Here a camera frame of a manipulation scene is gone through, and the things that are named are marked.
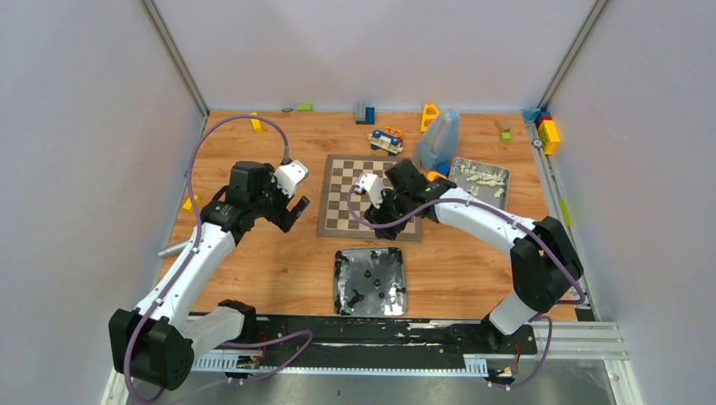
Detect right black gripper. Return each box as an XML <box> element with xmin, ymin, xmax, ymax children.
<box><xmin>365</xmin><ymin>187</ymin><xmax>414</xmax><ymax>240</ymax></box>

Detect wooden chessboard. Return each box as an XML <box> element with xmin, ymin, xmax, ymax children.
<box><xmin>316</xmin><ymin>154</ymin><xmax>425</xmax><ymax>243</ymax></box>

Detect silver tray black pieces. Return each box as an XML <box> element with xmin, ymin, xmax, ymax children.
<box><xmin>333</xmin><ymin>246</ymin><xmax>408</xmax><ymax>317</ymax></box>

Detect red yellow blue block toy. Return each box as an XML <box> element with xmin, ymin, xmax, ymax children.
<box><xmin>426</xmin><ymin>162</ymin><xmax>450</xmax><ymax>182</ymax></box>

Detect colourful toy car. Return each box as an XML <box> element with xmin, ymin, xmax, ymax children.
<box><xmin>367</xmin><ymin>127</ymin><xmax>404</xmax><ymax>156</ymax></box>

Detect translucent blue plastic container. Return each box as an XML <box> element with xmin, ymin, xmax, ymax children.
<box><xmin>415</xmin><ymin>109</ymin><xmax>460</xmax><ymax>171</ymax></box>

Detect silver tray white pieces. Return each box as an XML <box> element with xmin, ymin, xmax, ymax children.
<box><xmin>448</xmin><ymin>157</ymin><xmax>510</xmax><ymax>210</ymax></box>

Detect grey cylinder tube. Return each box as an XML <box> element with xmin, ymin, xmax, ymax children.
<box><xmin>158</xmin><ymin>240</ymin><xmax>190</xmax><ymax>258</ymax></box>

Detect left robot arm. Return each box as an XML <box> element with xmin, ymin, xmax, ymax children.
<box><xmin>109</xmin><ymin>160</ymin><xmax>310</xmax><ymax>391</ymax></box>

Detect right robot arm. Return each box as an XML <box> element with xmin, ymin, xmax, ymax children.
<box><xmin>346</xmin><ymin>159</ymin><xmax>586</xmax><ymax>353</ymax></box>

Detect yellow block far left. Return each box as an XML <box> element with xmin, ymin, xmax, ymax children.
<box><xmin>249</xmin><ymin>111</ymin><xmax>264</xmax><ymax>134</ymax></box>

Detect yellow block left edge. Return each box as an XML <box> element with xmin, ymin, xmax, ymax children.
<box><xmin>182</xmin><ymin>194</ymin><xmax>202</xmax><ymax>212</ymax></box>

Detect blue grey block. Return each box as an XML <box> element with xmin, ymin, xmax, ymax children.
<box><xmin>355</xmin><ymin>103</ymin><xmax>376</xmax><ymax>125</ymax></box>

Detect wooden brown block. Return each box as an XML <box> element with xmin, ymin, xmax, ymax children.
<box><xmin>495</xmin><ymin>119</ymin><xmax>512</xmax><ymax>133</ymax></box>

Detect yellow red blue brick stack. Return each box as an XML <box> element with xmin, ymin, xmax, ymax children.
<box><xmin>522</xmin><ymin>109</ymin><xmax>561</xmax><ymax>155</ymax></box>

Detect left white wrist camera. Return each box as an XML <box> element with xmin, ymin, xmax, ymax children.
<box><xmin>274</xmin><ymin>159</ymin><xmax>309</xmax><ymax>197</ymax></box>

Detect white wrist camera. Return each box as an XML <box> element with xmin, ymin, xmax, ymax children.
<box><xmin>354</xmin><ymin>173</ymin><xmax>385</xmax><ymax>208</ymax></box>
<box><xmin>274</xmin><ymin>159</ymin><xmax>309</xmax><ymax>197</ymax></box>

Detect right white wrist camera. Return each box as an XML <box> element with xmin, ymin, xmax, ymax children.
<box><xmin>354</xmin><ymin>173</ymin><xmax>385</xmax><ymax>208</ymax></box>

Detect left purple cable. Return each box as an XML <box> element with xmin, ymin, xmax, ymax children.
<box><xmin>122</xmin><ymin>114</ymin><xmax>314</xmax><ymax>405</ymax></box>

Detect purple cable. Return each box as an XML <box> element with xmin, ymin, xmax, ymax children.
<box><xmin>346</xmin><ymin>184</ymin><xmax>588</xmax><ymax>391</ymax></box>
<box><xmin>122</xmin><ymin>114</ymin><xmax>314</xmax><ymax>405</ymax></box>

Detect yellow triangular frame toy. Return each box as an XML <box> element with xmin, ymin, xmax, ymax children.
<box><xmin>420</xmin><ymin>103</ymin><xmax>440</xmax><ymax>133</ymax></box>

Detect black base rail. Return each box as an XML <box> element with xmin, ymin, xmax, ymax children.
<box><xmin>193</xmin><ymin>315</ymin><xmax>548</xmax><ymax>376</ymax></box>

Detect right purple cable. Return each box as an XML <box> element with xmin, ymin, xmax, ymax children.
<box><xmin>346</xmin><ymin>184</ymin><xmax>588</xmax><ymax>391</ymax></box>

